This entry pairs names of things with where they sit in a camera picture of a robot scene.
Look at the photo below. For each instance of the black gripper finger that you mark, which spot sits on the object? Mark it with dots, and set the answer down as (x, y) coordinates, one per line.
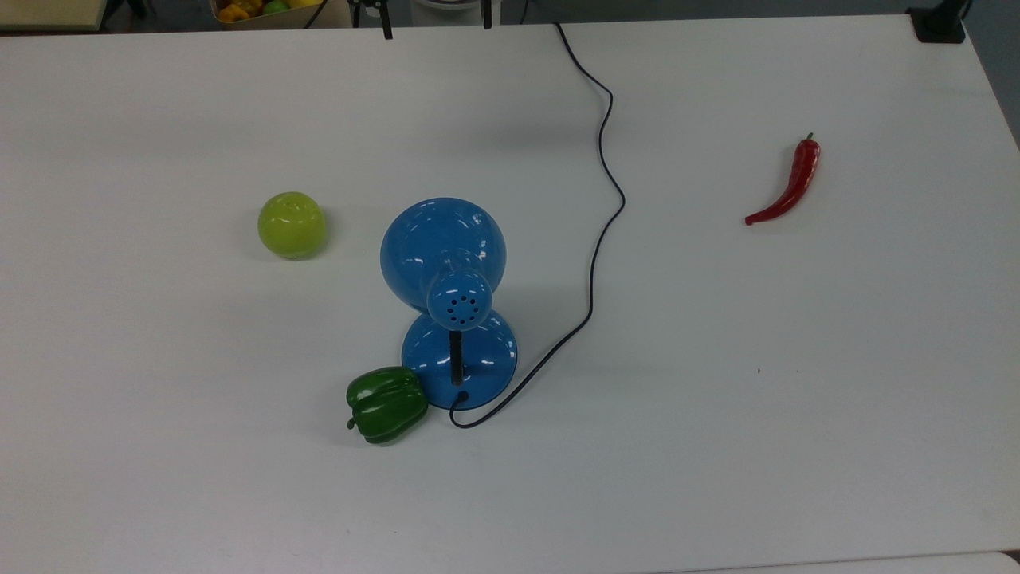
(386, 20)
(486, 14)

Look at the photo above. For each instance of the blue desk lamp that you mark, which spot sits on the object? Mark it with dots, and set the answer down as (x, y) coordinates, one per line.
(442, 239)

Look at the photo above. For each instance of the cardboard box of fruit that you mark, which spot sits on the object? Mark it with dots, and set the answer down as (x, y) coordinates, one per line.
(239, 16)

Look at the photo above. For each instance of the green apple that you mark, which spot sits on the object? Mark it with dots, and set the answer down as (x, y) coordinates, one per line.
(292, 226)

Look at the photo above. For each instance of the beige side table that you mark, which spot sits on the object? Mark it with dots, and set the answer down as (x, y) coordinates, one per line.
(48, 12)

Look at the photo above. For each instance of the red chili pepper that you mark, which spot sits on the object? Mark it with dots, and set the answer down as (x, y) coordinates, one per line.
(803, 167)

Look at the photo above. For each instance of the green bell pepper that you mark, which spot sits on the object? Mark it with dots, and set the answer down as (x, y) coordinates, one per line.
(386, 406)

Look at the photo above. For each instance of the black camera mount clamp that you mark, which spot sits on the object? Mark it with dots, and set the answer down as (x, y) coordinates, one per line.
(939, 28)

